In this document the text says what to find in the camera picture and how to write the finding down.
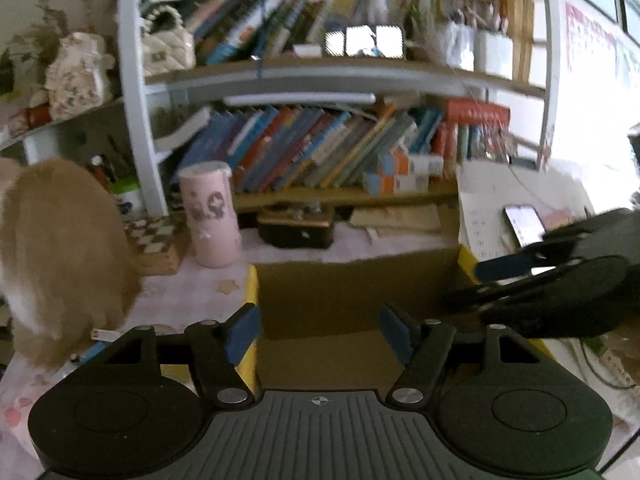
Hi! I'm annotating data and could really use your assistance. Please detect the fluffy orange white cat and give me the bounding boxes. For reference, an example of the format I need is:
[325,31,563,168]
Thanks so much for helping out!
[0,157,144,371]

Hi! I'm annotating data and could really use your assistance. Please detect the white bookshelf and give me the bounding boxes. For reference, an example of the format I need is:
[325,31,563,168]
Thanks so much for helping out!
[116,0,562,217]

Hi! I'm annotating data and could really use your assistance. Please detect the lit screen device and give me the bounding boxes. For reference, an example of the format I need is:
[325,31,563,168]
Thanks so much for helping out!
[324,24,406,59]

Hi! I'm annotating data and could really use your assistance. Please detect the black box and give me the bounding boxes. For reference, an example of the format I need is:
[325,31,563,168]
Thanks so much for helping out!
[257,209,336,250]

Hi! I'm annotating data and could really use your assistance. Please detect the pink cylindrical tin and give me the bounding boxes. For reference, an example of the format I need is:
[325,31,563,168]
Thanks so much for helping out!
[177,161,241,267]

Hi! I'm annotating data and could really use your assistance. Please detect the row of leaning books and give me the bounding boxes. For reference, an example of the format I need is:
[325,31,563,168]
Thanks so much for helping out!
[177,102,451,195]

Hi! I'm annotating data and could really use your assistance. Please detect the orange white cartons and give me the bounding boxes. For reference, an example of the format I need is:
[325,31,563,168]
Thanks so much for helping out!
[362,151,446,197]

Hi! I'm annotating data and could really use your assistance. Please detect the yellow cardboard box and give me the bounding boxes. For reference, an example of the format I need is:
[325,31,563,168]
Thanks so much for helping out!
[240,245,556,396]

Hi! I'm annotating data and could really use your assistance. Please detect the white quilted handbag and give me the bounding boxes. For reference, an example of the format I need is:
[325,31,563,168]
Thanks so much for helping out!
[141,6,196,78]

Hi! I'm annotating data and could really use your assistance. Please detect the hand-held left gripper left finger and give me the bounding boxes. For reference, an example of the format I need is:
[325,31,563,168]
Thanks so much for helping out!
[102,304,262,409]

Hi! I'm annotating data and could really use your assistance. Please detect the white storage containers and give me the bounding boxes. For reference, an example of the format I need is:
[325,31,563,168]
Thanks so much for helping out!
[444,21,515,80]

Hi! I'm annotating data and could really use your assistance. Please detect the wall poster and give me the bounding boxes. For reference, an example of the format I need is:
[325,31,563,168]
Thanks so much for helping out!
[564,1,640,78]

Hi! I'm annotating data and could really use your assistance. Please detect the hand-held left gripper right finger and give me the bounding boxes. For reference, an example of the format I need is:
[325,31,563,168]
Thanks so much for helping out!
[380,304,541,406]

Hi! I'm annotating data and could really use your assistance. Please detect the small blue item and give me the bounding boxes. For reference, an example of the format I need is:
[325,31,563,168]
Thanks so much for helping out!
[79,340,107,362]

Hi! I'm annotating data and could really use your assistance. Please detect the checkered wooden box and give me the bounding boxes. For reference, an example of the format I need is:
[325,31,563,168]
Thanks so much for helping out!
[124,214,182,276]

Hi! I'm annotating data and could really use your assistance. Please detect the white paper calendar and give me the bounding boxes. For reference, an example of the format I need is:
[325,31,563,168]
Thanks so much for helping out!
[456,161,597,263]

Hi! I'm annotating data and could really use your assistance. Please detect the pink checked tablecloth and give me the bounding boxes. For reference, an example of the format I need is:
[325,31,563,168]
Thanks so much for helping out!
[0,217,453,463]

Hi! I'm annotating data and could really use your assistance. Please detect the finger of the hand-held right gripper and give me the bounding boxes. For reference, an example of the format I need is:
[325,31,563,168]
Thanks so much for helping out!
[474,237,586,282]
[442,267,566,313]

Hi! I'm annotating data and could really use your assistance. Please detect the red book box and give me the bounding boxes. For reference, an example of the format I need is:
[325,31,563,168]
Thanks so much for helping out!
[442,98,512,162]

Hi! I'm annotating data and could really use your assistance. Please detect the smartphone with lit screen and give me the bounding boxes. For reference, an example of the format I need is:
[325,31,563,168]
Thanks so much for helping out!
[502,203,547,249]

